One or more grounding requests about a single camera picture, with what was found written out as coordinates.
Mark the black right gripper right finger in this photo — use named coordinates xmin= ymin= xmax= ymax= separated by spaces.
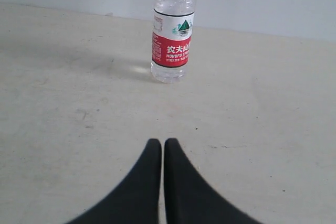
xmin=164 ymin=138 xmax=259 ymax=224

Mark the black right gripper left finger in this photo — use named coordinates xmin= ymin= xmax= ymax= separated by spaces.
xmin=69 ymin=138 xmax=162 ymax=224

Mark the clear water bottle red label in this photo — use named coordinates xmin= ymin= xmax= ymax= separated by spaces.
xmin=151 ymin=0 xmax=197 ymax=83

